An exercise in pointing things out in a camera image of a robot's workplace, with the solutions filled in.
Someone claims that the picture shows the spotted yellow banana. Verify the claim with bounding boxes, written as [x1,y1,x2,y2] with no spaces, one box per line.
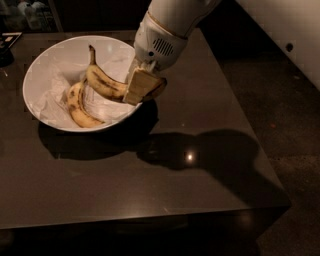
[85,44,168,103]
[67,81,103,128]

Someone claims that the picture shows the black object on table corner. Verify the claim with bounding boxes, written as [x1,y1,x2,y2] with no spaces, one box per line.
[0,32,22,67]

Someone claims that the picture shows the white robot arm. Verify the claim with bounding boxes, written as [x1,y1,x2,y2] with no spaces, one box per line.
[123,0,320,105]

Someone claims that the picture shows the shelf with bottles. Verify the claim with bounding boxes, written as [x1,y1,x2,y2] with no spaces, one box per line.
[0,0,63,33]

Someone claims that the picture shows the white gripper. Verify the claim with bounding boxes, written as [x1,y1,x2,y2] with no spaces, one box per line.
[123,11,187,105]

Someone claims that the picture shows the white paper liner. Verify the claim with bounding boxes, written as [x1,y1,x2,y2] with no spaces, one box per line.
[24,47,136,132]

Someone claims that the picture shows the white bowl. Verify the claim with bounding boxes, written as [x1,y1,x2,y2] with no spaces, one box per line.
[23,35,134,132]

